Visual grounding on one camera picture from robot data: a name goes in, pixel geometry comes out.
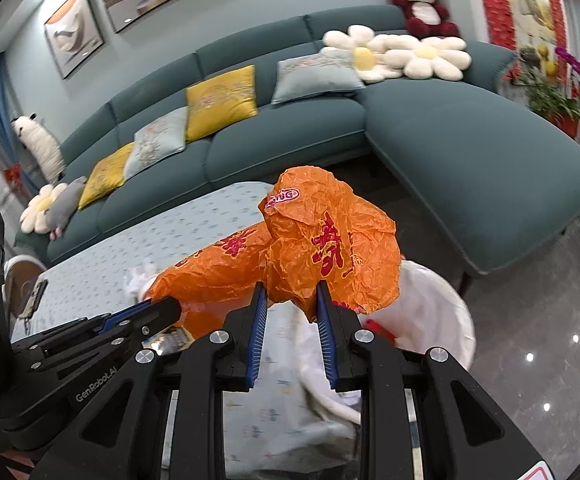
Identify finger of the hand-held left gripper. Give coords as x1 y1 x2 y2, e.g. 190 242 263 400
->
12 301 153 358
32 296 185 381

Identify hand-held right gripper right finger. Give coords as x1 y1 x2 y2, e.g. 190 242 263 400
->
315 280 551 480

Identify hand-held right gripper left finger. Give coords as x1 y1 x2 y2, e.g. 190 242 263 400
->
30 280 271 480

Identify white tissue paper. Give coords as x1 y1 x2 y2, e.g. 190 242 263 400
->
124 259 158 301

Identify bin with white liner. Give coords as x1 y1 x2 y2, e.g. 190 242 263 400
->
292 259 476 423

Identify orange plastic bag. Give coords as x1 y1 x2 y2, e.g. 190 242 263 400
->
147 165 403 340

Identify round white rimmed object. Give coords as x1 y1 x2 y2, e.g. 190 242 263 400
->
4 255 46 318

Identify black phone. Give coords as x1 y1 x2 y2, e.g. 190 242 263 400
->
20 279 49 320

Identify light blue floral tablecloth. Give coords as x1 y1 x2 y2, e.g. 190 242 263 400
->
10 181 363 480

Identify grey plush mouse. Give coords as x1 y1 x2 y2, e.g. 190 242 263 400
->
45 176 88 240

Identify light blue floral cushion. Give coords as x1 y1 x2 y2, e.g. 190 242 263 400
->
122 106 189 181
271 49 366 106

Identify white long plush toy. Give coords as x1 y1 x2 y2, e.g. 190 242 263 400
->
11 112 66 186

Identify large yellow embroidered cushion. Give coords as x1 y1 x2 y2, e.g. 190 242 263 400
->
185 65 259 142

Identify teal corner sofa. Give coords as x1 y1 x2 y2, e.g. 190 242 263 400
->
14 4 580 277

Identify green potted plant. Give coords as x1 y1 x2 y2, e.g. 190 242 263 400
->
525 77 580 136

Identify red plush bear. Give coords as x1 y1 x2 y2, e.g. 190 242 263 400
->
389 0 461 40

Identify yellow gourd ornament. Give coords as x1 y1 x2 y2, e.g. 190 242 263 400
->
537 45 558 76

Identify purple orchid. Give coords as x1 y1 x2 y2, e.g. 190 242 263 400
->
555 46 580 88

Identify red bordered wall hanging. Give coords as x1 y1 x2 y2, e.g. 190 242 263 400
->
471 0 568 61

